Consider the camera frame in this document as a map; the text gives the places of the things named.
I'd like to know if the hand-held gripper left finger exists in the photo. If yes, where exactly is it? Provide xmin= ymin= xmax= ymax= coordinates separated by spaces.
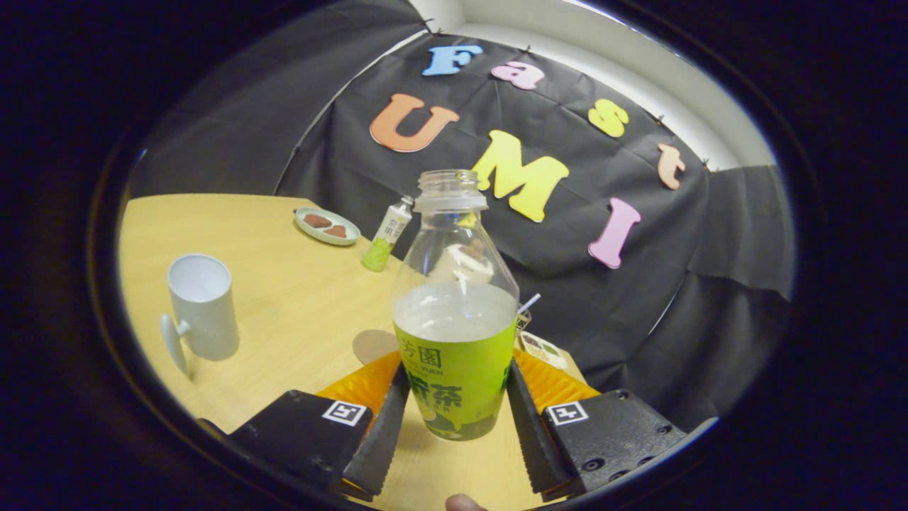
xmin=227 ymin=350 xmax=411 ymax=501

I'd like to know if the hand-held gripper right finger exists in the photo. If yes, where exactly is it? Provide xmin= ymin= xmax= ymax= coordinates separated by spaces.
xmin=506 ymin=346 xmax=689 ymax=498

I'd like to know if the round brown coaster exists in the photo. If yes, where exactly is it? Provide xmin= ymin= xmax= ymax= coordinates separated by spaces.
xmin=353 ymin=329 xmax=402 ymax=366

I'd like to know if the green label juice bottle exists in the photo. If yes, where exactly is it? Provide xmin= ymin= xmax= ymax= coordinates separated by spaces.
xmin=391 ymin=169 xmax=521 ymax=442

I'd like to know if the white cup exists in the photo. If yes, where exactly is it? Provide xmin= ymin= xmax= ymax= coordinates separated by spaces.
xmin=160 ymin=253 xmax=240 ymax=377

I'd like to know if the capped white green tea bottle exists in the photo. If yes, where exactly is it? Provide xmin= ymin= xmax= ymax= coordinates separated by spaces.
xmin=362 ymin=196 xmax=415 ymax=273

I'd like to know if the white divided dish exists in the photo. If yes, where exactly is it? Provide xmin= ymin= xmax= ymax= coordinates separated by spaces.
xmin=520 ymin=331 xmax=568 ymax=371

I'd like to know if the wooden table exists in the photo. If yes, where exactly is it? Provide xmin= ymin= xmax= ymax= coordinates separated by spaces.
xmin=117 ymin=193 xmax=589 ymax=511

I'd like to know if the pale green plate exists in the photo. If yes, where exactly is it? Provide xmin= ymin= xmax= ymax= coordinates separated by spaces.
xmin=294 ymin=207 xmax=361 ymax=247

